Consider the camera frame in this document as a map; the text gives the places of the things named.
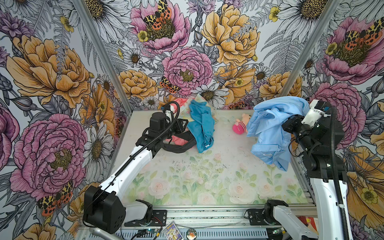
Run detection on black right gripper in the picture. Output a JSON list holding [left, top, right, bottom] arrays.
[[281, 110, 316, 153]]

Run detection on light blue shirt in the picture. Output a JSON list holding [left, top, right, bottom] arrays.
[[247, 96, 310, 172]]

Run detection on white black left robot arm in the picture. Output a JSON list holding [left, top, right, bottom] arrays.
[[83, 110, 192, 234]]

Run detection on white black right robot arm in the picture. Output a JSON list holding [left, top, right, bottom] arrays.
[[259, 100, 352, 240]]

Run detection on teal cloth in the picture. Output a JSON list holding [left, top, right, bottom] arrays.
[[188, 100, 215, 154]]

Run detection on pink cloth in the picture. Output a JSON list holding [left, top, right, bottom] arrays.
[[170, 98, 194, 146]]

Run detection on pink plush pig toy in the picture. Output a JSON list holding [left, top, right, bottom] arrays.
[[232, 114, 251, 135]]

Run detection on colourful card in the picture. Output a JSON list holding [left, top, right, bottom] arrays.
[[164, 222, 184, 240]]

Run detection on round badge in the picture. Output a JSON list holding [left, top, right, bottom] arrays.
[[186, 229, 197, 240]]

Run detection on black corrugated right cable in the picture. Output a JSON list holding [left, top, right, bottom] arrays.
[[328, 106, 352, 240]]

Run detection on aluminium corner post right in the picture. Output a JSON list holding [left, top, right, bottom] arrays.
[[279, 0, 341, 97]]

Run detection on aluminium corner post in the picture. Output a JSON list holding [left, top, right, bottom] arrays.
[[279, 0, 341, 97], [74, 1, 133, 117]]

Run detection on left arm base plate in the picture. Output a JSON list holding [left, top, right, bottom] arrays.
[[124, 210, 168, 227]]

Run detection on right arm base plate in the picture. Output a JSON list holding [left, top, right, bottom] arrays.
[[244, 209, 269, 226]]

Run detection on aluminium front rail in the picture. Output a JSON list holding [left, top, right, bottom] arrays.
[[75, 204, 318, 240]]

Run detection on silver cylinder handle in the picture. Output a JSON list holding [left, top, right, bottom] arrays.
[[90, 228, 123, 240]]

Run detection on aluminium corner post left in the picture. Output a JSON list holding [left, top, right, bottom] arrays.
[[74, 1, 133, 117]]

